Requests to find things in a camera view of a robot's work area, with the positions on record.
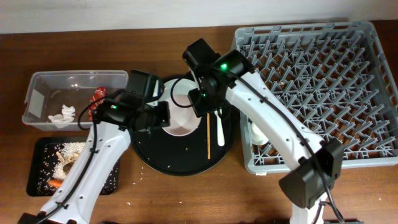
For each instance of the cream plastic cup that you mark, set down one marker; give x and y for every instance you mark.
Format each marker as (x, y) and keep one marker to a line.
(258, 137)

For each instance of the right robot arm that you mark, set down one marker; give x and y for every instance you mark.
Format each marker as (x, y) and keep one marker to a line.
(314, 163)

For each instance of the pink bowl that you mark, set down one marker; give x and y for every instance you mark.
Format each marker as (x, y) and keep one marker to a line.
(181, 129)

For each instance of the cooked rice pile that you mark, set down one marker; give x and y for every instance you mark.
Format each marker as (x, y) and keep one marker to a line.
(51, 164)

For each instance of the round black serving tray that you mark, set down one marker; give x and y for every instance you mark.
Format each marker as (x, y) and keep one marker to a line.
(187, 155)

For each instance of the wooden chopstick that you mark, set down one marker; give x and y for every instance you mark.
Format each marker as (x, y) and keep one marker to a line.
(208, 136)

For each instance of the grey dishwasher rack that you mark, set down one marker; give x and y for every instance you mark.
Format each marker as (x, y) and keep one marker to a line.
(334, 78)

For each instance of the grey round plate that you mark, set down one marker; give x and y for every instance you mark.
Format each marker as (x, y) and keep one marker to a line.
(180, 94)

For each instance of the brown food scrap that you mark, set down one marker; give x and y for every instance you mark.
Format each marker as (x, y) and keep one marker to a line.
(66, 167)

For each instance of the black rectangular tray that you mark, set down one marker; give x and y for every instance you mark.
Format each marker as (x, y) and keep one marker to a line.
(38, 153)

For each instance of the red strawberry snack wrapper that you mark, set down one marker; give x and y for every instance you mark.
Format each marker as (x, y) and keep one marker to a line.
(94, 100)

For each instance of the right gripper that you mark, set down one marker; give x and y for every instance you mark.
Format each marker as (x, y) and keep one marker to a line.
(199, 104)

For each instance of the orange carrot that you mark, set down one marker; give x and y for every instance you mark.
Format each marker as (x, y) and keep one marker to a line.
(55, 183)

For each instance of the clear plastic waste bin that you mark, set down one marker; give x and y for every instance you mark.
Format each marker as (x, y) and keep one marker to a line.
(49, 91)

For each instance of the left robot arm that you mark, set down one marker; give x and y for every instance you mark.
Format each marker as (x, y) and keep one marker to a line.
(110, 135)

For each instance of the white plastic fork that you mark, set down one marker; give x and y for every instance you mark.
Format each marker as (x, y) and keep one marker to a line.
(220, 133)

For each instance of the white napkin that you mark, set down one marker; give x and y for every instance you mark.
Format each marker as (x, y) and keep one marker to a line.
(66, 116)

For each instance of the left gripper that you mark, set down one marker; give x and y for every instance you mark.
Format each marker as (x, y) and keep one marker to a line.
(165, 107)

